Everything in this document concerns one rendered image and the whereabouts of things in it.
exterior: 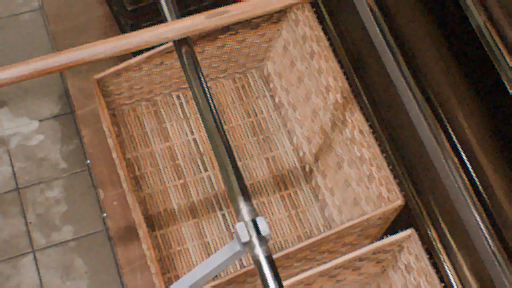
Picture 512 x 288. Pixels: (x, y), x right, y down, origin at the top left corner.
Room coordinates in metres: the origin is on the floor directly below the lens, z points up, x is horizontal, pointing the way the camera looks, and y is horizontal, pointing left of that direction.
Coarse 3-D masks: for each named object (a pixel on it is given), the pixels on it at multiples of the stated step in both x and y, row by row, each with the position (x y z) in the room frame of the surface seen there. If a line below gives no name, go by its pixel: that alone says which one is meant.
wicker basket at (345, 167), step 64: (128, 64) 1.19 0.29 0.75; (256, 64) 1.31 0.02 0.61; (320, 64) 1.18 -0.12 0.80; (128, 128) 1.13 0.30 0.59; (192, 128) 1.14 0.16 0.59; (256, 128) 1.15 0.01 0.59; (320, 128) 1.08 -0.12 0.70; (128, 192) 0.90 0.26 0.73; (192, 192) 0.98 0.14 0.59; (256, 192) 0.98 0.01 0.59; (320, 192) 0.98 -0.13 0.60; (384, 192) 0.88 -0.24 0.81; (192, 256) 0.83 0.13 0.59; (320, 256) 0.78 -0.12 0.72
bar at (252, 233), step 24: (168, 0) 1.03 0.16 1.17; (192, 48) 0.94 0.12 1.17; (192, 72) 0.89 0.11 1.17; (192, 96) 0.85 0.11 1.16; (216, 120) 0.80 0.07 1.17; (216, 144) 0.76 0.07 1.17; (240, 192) 0.68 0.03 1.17; (240, 216) 0.64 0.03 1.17; (240, 240) 0.60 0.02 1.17; (264, 240) 0.60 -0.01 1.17; (216, 264) 0.59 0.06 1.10; (264, 264) 0.56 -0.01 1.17
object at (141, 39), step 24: (264, 0) 1.01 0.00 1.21; (288, 0) 1.02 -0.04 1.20; (312, 0) 1.03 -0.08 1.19; (168, 24) 0.96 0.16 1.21; (192, 24) 0.96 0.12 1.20; (216, 24) 0.97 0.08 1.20; (72, 48) 0.91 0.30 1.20; (96, 48) 0.91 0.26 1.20; (120, 48) 0.91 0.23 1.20; (144, 48) 0.93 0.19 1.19; (0, 72) 0.86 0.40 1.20; (24, 72) 0.86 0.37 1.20; (48, 72) 0.87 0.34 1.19
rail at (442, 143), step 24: (384, 0) 0.84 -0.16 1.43; (384, 24) 0.80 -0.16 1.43; (408, 48) 0.77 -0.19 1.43; (408, 72) 0.73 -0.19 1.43; (432, 96) 0.69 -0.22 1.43; (432, 120) 0.65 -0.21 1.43; (456, 144) 0.62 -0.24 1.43; (456, 168) 0.59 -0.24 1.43; (480, 192) 0.56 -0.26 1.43; (480, 216) 0.52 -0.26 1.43; (504, 240) 0.49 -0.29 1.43; (504, 264) 0.47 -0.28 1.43
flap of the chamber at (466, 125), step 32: (416, 0) 0.87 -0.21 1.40; (448, 0) 0.87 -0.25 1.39; (416, 32) 0.81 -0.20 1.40; (448, 32) 0.82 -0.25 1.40; (448, 64) 0.76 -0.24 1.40; (480, 64) 0.77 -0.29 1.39; (448, 96) 0.71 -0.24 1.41; (480, 96) 0.71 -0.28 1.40; (480, 128) 0.66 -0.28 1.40; (480, 160) 0.61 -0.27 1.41
